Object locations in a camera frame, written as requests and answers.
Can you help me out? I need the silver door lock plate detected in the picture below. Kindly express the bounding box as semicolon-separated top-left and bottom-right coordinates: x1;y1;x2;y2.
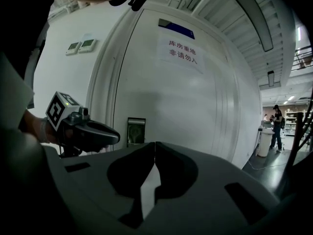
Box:
127;117;147;148

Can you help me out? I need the white door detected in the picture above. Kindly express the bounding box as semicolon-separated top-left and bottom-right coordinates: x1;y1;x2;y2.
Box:
114;7;242;166

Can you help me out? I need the long dark ceiling light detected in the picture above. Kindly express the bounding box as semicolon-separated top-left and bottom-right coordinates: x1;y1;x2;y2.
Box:
226;0;274;53

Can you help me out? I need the person's black shirt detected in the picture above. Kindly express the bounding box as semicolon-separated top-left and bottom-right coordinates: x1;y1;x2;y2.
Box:
0;0;58;137

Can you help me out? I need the white wall control panel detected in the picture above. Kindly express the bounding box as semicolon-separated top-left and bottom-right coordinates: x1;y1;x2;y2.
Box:
78;38;97;53
65;41;82;57

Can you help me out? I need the person's left forearm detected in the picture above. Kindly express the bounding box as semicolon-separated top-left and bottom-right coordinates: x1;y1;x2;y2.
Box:
18;109;62;144

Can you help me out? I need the white paper door notice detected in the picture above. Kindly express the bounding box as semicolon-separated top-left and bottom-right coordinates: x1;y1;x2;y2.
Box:
157;32;205;74

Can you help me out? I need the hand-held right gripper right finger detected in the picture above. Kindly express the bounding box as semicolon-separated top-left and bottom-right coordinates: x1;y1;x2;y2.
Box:
146;141;279;235

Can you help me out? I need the white bin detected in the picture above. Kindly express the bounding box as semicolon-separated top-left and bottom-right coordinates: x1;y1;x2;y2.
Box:
256;128;276;158

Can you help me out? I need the blue door sign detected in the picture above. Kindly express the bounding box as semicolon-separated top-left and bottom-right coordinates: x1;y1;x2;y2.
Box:
158;18;196;40

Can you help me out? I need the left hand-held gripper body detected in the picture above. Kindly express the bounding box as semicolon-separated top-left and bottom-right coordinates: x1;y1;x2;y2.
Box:
45;91;108;158

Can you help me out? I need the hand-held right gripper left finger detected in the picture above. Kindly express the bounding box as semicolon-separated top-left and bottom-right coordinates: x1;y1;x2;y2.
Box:
60;142;156;235

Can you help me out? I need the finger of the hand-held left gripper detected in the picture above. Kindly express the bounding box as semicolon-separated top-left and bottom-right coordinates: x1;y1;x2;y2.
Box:
73;120;121;153

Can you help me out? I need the black stair railing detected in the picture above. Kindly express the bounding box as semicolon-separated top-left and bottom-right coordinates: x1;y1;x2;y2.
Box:
285;103;313;182

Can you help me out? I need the light storage shelf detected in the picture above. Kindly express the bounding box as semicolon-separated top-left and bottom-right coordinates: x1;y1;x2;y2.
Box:
284;108;307;137

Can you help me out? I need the mezzanine balcony railing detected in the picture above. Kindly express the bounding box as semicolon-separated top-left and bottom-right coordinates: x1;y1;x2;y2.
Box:
292;45;313;71

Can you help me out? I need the white floor cable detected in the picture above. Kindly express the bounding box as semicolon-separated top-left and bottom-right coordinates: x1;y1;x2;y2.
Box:
246;152;290;170

